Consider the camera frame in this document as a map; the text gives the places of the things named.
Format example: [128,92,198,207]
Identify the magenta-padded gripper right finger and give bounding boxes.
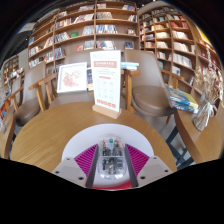
[123,143,174,189]

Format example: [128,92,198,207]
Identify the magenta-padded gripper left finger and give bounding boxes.
[51,143,100,189]

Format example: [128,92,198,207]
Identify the transparent computer mouse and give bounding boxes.
[97,133,127,181]

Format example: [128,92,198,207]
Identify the white mouse pad red rest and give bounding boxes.
[61,123,155,192]

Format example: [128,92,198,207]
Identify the beige wooden-armed chair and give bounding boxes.
[28,49,141,113]
[6,61,48,127]
[123,49,186,125]

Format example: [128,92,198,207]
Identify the stack of colourful books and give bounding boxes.
[167,87,200,114]

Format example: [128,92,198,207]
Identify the glass vase white dried flowers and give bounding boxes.
[192,46,224,132]

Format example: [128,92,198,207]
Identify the dark cover book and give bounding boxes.
[86,67,94,92]

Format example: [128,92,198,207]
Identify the white sign wooden base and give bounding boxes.
[89,49,123,120]

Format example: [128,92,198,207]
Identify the white framed floral picture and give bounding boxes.
[56,61,89,94]

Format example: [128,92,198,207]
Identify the small distant wooden bookshelf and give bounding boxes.
[3,54,21,81]

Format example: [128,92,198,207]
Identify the wooden bookshelf with yellow poster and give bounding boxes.
[138,4,224,101]

